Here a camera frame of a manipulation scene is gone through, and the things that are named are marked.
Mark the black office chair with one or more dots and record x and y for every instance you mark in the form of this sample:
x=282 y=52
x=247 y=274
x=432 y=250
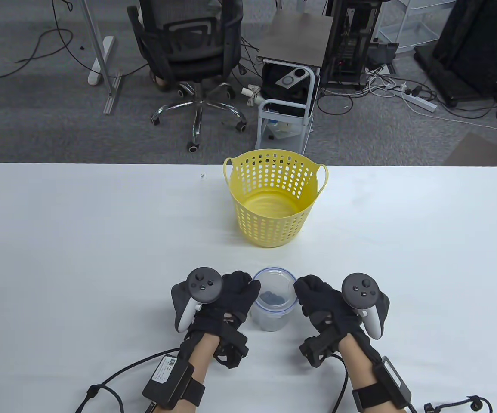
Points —
x=196 y=56

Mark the person's right forearm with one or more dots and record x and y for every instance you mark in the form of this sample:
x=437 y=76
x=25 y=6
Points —
x=360 y=370

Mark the person's right hand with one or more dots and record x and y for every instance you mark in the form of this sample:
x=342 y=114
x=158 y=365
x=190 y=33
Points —
x=321 y=301

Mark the black open computer tower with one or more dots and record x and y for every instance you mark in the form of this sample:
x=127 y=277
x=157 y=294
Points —
x=351 y=43

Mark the gray right hand controller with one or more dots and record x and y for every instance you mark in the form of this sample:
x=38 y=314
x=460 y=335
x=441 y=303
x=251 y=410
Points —
x=360 y=290

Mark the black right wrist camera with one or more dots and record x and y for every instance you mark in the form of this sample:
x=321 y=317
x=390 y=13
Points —
x=317 y=350

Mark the person's left hand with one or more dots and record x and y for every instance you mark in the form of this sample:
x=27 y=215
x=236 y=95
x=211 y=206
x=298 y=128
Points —
x=237 y=297

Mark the small black floor box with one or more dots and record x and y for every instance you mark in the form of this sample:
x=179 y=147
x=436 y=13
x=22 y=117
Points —
x=381 y=52

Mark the black right wrist sensor box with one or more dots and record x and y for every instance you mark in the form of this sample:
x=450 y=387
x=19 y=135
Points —
x=396 y=383

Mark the black wrist sensor box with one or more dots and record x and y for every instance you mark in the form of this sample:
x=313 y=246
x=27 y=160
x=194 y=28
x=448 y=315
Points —
x=166 y=378
x=396 y=383

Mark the clear plastic jar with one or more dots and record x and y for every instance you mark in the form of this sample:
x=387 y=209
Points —
x=270 y=320

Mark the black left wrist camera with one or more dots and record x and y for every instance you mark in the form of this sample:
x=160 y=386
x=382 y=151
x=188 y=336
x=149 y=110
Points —
x=231 y=350

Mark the black case with round vent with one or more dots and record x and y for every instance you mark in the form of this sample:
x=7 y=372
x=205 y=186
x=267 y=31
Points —
x=291 y=79

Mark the white desk leg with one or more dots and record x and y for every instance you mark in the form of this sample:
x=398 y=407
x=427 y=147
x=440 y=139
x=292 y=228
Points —
x=95 y=34

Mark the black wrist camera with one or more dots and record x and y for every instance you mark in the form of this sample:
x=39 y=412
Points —
x=317 y=350
x=231 y=350

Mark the brown floor mat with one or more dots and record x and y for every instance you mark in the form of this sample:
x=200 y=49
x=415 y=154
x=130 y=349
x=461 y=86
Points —
x=485 y=150

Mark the large black display stand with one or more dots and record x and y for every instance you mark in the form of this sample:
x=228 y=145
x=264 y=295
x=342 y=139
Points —
x=476 y=47

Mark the white power strip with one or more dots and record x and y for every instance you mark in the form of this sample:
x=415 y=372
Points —
x=420 y=102

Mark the clear round jar lid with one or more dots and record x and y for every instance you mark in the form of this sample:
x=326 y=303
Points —
x=274 y=275

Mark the gray left hand controller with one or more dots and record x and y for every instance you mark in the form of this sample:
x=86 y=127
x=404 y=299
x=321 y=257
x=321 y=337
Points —
x=205 y=286

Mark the person's left forearm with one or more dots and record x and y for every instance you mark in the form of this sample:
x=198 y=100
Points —
x=201 y=361

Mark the pile of black Go stones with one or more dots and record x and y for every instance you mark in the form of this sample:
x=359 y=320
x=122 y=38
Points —
x=273 y=297

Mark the black left wrist sensor box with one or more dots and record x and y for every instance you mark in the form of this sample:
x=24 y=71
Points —
x=166 y=378

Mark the white rolling cart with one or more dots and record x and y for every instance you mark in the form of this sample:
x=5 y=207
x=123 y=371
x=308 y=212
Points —
x=295 y=38

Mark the yellow plastic laundry basket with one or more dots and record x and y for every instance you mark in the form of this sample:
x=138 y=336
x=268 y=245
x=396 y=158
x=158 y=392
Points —
x=274 y=223

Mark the gray hand controller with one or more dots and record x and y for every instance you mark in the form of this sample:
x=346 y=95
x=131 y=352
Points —
x=360 y=290
x=205 y=286

